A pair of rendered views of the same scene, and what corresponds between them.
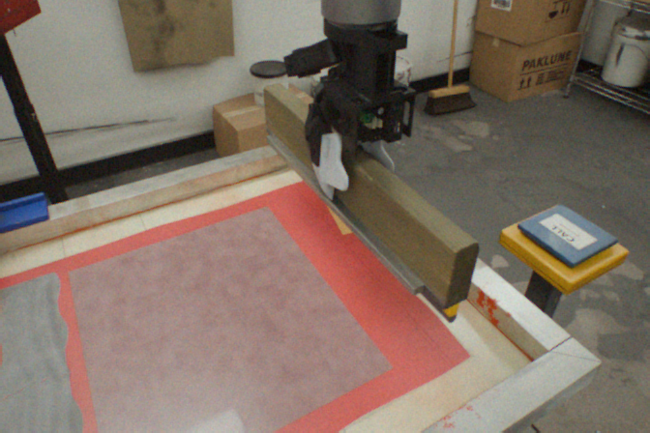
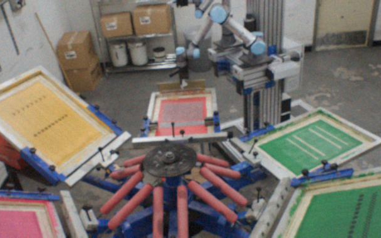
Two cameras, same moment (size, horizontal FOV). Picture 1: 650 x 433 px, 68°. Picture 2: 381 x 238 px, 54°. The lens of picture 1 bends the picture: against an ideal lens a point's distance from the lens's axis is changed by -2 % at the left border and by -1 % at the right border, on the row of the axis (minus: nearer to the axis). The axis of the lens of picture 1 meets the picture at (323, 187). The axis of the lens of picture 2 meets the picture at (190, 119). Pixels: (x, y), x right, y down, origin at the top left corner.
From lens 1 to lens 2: 2.89 m
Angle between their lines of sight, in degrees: 47
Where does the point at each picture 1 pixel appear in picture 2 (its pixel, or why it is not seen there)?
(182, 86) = not seen: hidden behind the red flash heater
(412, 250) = (198, 85)
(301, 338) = (192, 106)
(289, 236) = (173, 103)
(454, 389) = (208, 99)
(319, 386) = (199, 106)
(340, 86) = (182, 73)
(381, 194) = (191, 82)
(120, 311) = (174, 118)
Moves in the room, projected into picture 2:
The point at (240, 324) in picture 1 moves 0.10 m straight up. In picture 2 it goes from (186, 109) to (184, 99)
